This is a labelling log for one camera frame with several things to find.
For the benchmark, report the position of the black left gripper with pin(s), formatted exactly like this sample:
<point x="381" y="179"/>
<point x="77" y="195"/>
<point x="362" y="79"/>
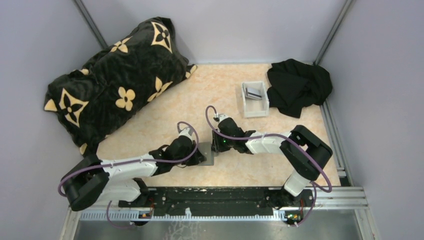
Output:
<point x="197" y="159"/>

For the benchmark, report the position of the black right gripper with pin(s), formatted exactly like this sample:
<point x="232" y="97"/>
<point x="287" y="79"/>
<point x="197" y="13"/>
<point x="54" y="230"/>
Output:
<point x="217" y="146"/>

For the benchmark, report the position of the grey card holder wallet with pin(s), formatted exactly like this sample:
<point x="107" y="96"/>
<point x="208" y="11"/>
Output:
<point x="205" y="149"/>

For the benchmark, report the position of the white plastic card tray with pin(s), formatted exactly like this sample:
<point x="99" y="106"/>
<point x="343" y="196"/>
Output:
<point x="255" y="108"/>

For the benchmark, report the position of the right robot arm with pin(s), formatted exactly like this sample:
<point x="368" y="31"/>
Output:
<point x="306" y="152"/>

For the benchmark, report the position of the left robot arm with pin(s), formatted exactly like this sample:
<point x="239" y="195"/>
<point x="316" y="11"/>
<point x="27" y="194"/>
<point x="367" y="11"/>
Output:
<point x="95" y="181"/>

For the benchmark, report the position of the grey cards in tray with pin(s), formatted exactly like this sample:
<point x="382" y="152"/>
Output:
<point x="253" y="93"/>

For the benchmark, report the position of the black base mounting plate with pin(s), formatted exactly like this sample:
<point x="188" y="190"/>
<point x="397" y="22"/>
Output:
<point x="220" y="201"/>

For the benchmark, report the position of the black crumpled cloth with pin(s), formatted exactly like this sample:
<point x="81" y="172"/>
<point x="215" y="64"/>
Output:
<point x="295" y="85"/>

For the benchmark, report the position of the black floral pillow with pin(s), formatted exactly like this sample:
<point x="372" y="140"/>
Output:
<point x="112" y="86"/>

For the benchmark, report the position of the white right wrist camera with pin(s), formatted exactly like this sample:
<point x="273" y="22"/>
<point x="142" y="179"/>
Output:
<point x="219" y="117"/>

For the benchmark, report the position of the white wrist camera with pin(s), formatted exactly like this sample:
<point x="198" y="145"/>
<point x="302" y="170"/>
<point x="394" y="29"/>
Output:
<point x="187" y="132"/>
<point x="219" y="117"/>

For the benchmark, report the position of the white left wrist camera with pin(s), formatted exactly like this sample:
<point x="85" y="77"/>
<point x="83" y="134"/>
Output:
<point x="187" y="132"/>

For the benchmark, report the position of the white cable duct strip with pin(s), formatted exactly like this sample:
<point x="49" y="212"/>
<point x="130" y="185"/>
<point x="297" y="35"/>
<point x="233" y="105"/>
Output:
<point x="136" y="216"/>

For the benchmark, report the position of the aluminium frame rail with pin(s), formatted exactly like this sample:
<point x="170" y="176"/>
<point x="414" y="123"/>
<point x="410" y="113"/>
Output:
<point x="341" y="198"/>

